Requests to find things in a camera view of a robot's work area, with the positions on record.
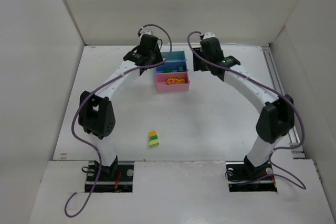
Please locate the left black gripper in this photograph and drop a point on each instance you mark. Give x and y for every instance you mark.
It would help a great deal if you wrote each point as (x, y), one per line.
(134, 56)

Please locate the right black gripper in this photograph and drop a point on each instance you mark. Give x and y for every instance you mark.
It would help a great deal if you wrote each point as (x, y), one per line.
(197, 60)

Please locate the dark green lego plate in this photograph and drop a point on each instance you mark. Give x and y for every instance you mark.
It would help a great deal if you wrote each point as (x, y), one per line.
(167, 70)

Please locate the yellow butterfly lego piece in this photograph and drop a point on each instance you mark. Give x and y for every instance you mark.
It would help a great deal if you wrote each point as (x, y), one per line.
(172, 81)

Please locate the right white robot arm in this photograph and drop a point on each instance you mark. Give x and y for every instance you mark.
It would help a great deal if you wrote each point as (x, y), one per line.
(276, 117)

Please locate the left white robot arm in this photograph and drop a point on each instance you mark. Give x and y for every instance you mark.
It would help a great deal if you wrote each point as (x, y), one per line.
(97, 115)

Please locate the light blue container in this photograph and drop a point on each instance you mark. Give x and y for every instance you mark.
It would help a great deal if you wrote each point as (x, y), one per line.
(174, 56)

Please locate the pink container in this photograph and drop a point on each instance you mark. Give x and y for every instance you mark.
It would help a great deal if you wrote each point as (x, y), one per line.
(163, 87)

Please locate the dark blue container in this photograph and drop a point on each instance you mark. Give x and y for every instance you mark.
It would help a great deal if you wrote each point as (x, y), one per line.
(172, 65)

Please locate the green lego brick left stack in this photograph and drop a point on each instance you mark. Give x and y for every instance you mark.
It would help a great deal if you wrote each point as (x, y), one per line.
(153, 137)

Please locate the light green curved lego left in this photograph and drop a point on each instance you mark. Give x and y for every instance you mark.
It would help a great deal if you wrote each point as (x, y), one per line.
(153, 143)

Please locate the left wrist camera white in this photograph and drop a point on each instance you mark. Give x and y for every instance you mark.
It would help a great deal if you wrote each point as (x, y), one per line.
(142, 31)

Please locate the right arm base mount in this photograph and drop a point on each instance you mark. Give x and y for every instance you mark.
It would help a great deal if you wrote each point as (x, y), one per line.
(242, 179)

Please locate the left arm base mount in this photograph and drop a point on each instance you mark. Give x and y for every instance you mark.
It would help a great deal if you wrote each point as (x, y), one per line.
(119, 180)

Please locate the aluminium rail right side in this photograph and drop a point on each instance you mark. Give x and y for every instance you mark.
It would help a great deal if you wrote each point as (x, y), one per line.
(295, 141)

